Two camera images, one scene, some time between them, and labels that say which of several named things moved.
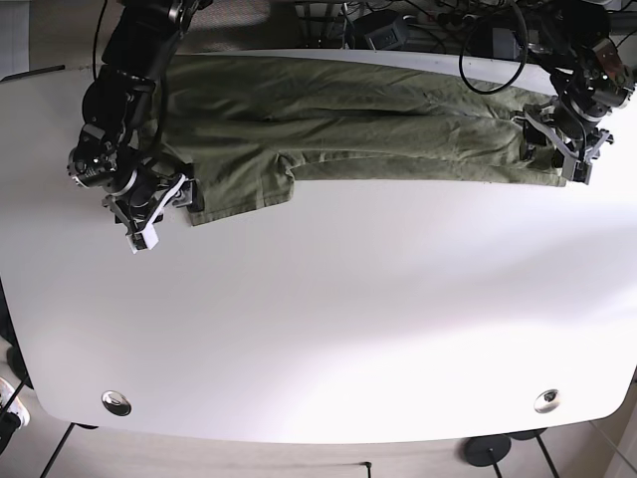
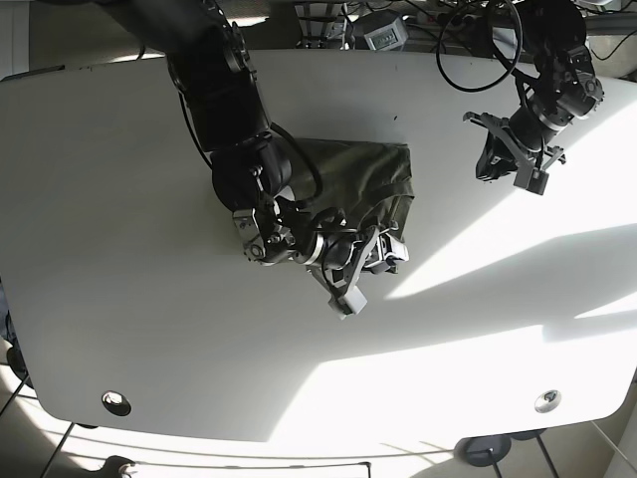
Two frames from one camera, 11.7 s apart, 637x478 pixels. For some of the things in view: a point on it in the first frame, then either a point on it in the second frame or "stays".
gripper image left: (178, 189) to (343, 256)
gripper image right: (545, 117) to (536, 157)
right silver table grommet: (547, 401) stays
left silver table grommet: (116, 403) stays
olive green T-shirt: (241, 129) to (370, 182)
